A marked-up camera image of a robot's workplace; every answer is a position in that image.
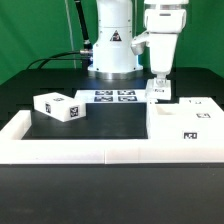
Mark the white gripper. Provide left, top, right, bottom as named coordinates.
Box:
left=145, top=9, right=186, bottom=87

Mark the white cabinet door panel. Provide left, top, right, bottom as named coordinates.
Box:
left=177, top=97, right=224, bottom=120

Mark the white cabinet body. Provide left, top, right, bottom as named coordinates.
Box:
left=146, top=104, right=224, bottom=142

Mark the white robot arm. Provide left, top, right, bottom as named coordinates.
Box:
left=88, top=0, right=189, bottom=82

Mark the white cabinet top box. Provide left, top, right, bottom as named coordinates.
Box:
left=33, top=92, right=86, bottom=122

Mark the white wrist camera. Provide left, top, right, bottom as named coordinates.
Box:
left=131, top=31, right=150, bottom=55

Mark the white marker base plate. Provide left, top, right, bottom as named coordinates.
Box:
left=74, top=89, right=146, bottom=103

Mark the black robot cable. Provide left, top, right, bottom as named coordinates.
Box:
left=27, top=0, right=93, bottom=70

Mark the white U-shaped fence frame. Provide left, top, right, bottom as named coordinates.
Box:
left=0, top=110, right=224, bottom=164

